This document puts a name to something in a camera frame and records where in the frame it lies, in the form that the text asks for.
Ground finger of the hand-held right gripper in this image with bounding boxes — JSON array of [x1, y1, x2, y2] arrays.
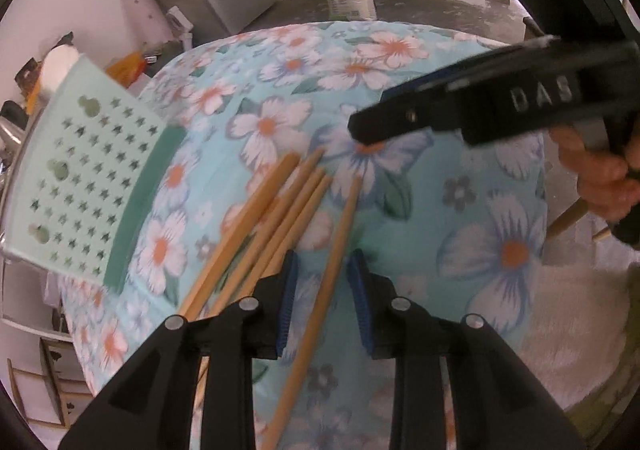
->
[[381, 36, 562, 102], [347, 82, 467, 154]]

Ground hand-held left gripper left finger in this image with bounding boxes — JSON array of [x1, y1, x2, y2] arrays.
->
[[59, 250, 299, 450]]

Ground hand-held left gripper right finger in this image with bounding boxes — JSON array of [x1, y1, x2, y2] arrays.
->
[[347, 249, 586, 450]]

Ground mint green utensil holder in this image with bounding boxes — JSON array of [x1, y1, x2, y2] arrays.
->
[[0, 53, 188, 296]]

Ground person's right hand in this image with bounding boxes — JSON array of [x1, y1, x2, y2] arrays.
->
[[550, 127, 640, 222]]

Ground floral light blue blanket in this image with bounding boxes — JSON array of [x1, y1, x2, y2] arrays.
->
[[57, 20, 548, 450]]

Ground white fluffy blanket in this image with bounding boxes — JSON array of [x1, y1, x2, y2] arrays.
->
[[520, 240, 640, 411]]

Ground small white appliance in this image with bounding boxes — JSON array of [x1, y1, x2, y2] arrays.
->
[[167, 5, 195, 50]]

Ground green patterned cloth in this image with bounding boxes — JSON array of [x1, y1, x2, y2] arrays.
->
[[565, 370, 638, 436]]

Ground pink rolled mat with stars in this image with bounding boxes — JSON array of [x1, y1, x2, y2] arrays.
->
[[117, 0, 168, 48]]

